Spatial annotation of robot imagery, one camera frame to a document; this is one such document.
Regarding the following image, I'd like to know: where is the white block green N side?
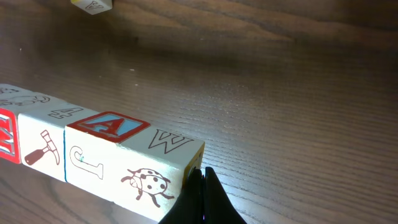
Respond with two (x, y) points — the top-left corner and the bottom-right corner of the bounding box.
(18, 101), (98, 182)

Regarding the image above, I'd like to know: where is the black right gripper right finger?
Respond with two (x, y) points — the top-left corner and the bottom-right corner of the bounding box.
(202, 167), (246, 224)

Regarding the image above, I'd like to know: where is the red letter M block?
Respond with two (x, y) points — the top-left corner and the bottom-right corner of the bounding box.
(1, 83), (64, 164)

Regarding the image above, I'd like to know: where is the white block airplane picture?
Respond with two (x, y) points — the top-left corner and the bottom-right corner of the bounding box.
(110, 127), (205, 222)

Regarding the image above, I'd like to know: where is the wooden block yellow trim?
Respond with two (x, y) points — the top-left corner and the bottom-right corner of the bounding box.
(70, 0), (113, 15)

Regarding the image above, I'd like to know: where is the white block cane picture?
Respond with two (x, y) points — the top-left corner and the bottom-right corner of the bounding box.
(64, 111), (150, 201)

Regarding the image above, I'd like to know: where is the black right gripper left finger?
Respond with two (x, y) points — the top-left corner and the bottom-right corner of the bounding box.
(159, 169), (203, 224)

